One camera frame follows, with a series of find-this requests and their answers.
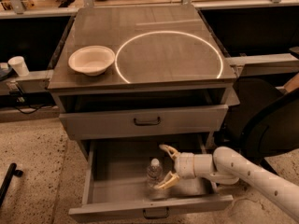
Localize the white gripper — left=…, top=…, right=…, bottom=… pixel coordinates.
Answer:
left=154, top=144, right=195, bottom=189

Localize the clear plastic water bottle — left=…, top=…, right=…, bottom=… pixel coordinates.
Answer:
left=147, top=158, right=163, bottom=189

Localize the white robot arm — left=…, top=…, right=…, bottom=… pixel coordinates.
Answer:
left=154, top=144, right=299, bottom=221

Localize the grey upper drawer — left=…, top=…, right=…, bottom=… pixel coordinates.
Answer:
left=60, top=105, right=228, bottom=140

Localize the grey open middle drawer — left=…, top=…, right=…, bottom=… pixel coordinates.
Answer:
left=69, top=133, right=233, bottom=222

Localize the grey drawer cabinet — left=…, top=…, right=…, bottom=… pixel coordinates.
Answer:
left=47, top=4, right=241, bottom=224

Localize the black office chair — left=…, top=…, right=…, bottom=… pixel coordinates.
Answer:
left=214, top=77, right=299, bottom=171

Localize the white paper bowl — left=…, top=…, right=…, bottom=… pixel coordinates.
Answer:
left=68, top=46, right=115, bottom=76

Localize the black bar on floor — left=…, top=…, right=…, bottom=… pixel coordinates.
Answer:
left=0, top=162, right=23, bottom=207

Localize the white paper cup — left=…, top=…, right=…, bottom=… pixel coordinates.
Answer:
left=8, top=56, right=29, bottom=77

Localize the black middle drawer handle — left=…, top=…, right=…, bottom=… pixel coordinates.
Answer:
left=142, top=207, right=169, bottom=219

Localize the black drawer handle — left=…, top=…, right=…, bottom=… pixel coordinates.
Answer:
left=133, top=117, right=161, bottom=127
left=142, top=207, right=169, bottom=219

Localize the black upper drawer handle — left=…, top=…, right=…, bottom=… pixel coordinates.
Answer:
left=133, top=117, right=161, bottom=127

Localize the grey metal frame rail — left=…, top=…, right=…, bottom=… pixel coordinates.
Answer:
left=226, top=53, right=299, bottom=77

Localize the black cable and plug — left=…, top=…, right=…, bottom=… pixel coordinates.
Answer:
left=7, top=81, right=48, bottom=115

